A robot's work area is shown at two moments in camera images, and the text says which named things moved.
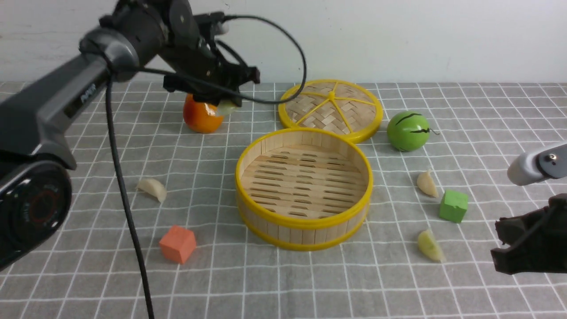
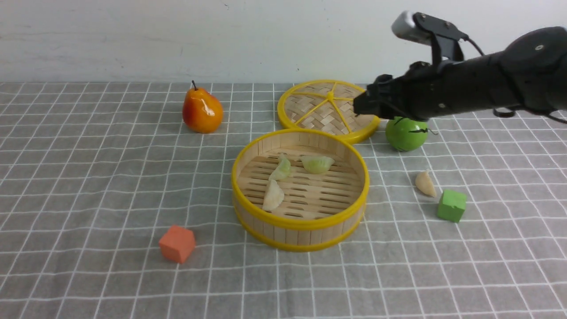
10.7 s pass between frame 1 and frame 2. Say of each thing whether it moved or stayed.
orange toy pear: stayed
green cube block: stayed
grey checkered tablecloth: stayed
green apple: stayed
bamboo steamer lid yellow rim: stayed
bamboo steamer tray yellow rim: stayed
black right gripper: moved
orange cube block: stayed
